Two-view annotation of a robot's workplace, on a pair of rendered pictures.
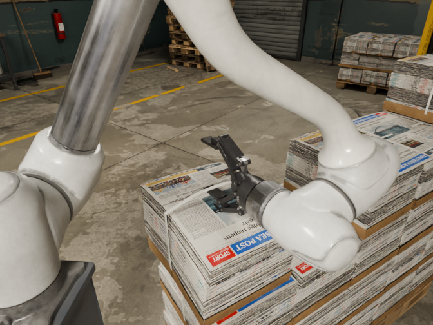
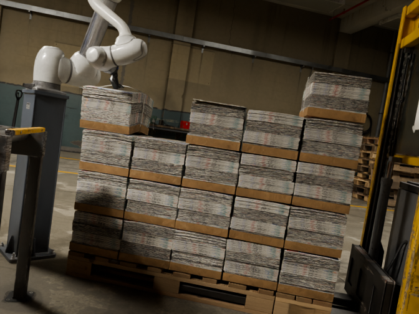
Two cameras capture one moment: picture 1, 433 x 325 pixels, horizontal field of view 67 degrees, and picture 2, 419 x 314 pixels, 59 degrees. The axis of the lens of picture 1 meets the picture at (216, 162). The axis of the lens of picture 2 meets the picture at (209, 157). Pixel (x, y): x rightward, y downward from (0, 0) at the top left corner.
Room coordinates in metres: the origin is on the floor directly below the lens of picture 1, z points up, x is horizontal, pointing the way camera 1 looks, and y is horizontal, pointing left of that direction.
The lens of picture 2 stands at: (-0.58, -1.82, 0.91)
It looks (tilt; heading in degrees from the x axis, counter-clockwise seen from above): 4 degrees down; 40
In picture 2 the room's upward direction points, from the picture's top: 9 degrees clockwise
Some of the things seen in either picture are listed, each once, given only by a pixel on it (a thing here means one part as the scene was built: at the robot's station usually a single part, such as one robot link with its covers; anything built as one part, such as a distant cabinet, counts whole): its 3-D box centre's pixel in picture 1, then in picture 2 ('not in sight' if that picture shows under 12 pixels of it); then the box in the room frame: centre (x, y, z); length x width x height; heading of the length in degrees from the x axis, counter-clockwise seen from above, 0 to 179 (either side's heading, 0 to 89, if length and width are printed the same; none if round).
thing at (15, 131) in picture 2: not in sight; (28, 130); (0.07, -0.35, 0.81); 0.43 x 0.03 x 0.02; 52
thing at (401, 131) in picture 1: (394, 155); (270, 134); (1.21, -0.75, 0.95); 0.38 x 0.29 x 0.23; 33
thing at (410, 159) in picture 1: (360, 147); (222, 106); (1.04, -0.51, 1.06); 0.37 x 0.29 x 0.01; 34
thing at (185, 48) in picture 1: (201, 32); (383, 170); (7.75, 0.34, 0.65); 1.33 x 0.94 x 1.30; 146
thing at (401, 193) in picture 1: (348, 175); (218, 127); (1.05, -0.50, 0.95); 0.38 x 0.29 x 0.23; 34
